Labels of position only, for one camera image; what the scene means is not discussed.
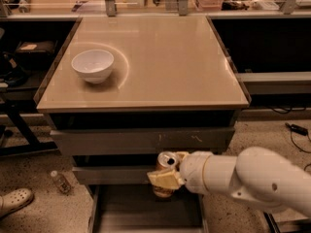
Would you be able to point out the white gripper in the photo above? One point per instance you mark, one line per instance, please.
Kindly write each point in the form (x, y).
(192, 172)

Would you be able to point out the orange soda can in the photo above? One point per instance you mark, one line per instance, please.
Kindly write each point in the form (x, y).
(166, 159)

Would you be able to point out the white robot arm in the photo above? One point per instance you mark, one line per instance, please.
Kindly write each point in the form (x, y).
(257, 177)

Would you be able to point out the grey open bottom drawer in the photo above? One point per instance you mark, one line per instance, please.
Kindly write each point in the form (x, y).
(135, 209)

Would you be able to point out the grey middle drawer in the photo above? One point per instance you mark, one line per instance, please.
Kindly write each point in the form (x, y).
(113, 174)

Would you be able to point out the grey top drawer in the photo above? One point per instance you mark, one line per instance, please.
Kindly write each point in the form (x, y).
(141, 141)

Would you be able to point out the grey drawer cabinet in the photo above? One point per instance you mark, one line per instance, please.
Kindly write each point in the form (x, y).
(168, 72)

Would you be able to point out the small plastic bottle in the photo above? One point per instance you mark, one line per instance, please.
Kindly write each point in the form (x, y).
(60, 182)

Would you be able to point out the white bowl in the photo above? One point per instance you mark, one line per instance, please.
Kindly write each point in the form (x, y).
(93, 66)

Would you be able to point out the black power adapter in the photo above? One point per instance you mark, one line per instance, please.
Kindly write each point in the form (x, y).
(297, 129)

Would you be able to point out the white clog shoe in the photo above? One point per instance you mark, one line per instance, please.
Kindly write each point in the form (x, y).
(15, 201)

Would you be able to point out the black bag on shelf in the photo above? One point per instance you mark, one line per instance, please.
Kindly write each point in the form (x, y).
(36, 55)

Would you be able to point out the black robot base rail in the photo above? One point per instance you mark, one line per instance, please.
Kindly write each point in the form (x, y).
(290, 226)

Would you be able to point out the black table leg frame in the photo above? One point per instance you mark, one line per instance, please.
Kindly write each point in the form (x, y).
(12, 109)

